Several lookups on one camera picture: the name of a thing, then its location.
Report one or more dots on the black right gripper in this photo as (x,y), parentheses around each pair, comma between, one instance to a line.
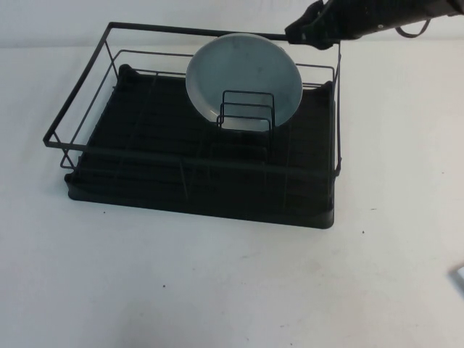
(322,25)

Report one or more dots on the blue grey round plate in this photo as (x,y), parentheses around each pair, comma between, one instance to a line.
(246,72)

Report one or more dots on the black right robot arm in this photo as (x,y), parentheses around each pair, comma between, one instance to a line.
(398,14)

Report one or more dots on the black plastic drip tray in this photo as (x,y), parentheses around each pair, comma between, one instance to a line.
(145,203)

